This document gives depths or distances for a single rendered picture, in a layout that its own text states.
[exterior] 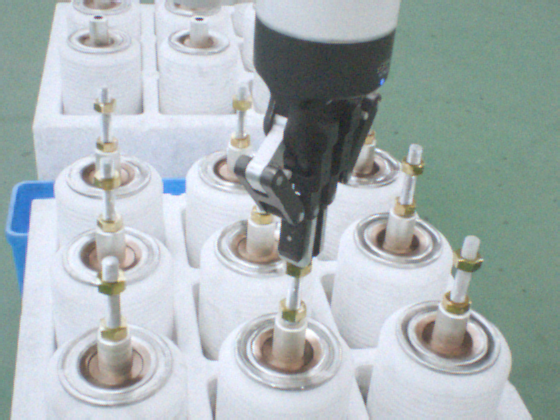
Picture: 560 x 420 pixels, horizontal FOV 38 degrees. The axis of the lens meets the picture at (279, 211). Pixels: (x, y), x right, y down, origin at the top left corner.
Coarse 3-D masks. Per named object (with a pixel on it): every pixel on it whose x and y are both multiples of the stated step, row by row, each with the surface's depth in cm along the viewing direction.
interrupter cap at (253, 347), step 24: (240, 336) 58; (264, 336) 58; (312, 336) 58; (240, 360) 56; (264, 360) 56; (312, 360) 57; (336, 360) 56; (264, 384) 54; (288, 384) 54; (312, 384) 54
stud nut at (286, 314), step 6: (282, 300) 55; (282, 306) 55; (300, 306) 55; (282, 312) 54; (288, 312) 54; (294, 312) 54; (300, 312) 54; (282, 318) 55; (288, 318) 54; (294, 318) 54; (300, 318) 55
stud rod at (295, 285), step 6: (288, 282) 54; (294, 282) 53; (300, 282) 53; (288, 288) 54; (294, 288) 53; (300, 288) 54; (288, 294) 54; (294, 294) 54; (300, 294) 54; (288, 300) 54; (294, 300) 54; (300, 300) 54; (288, 306) 54; (294, 306) 54; (288, 324) 55; (294, 324) 55
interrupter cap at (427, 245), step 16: (368, 224) 70; (384, 224) 71; (416, 224) 71; (368, 240) 68; (384, 240) 69; (416, 240) 69; (432, 240) 69; (368, 256) 67; (384, 256) 67; (400, 256) 67; (416, 256) 67; (432, 256) 67
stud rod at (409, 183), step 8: (408, 152) 64; (416, 152) 64; (408, 160) 64; (416, 160) 64; (408, 176) 65; (416, 176) 65; (408, 184) 65; (408, 192) 66; (400, 200) 67; (408, 200) 66
